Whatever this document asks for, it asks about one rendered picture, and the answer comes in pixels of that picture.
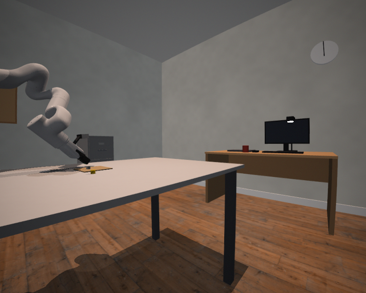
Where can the tan cork mat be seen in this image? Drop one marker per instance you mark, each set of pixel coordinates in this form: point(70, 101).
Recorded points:
point(96, 168)

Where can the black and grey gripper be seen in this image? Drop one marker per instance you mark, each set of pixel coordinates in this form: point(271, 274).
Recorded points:
point(73, 151)

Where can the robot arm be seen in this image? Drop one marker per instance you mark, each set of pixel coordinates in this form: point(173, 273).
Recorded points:
point(36, 77)

